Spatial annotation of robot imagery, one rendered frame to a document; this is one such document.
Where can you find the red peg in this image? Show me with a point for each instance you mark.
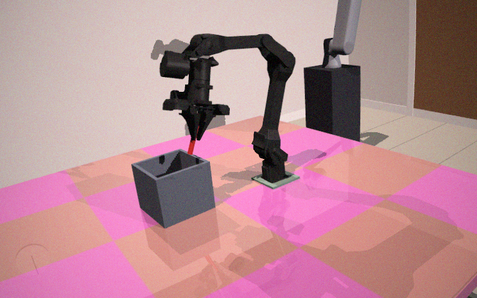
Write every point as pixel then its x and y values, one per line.
pixel 191 147

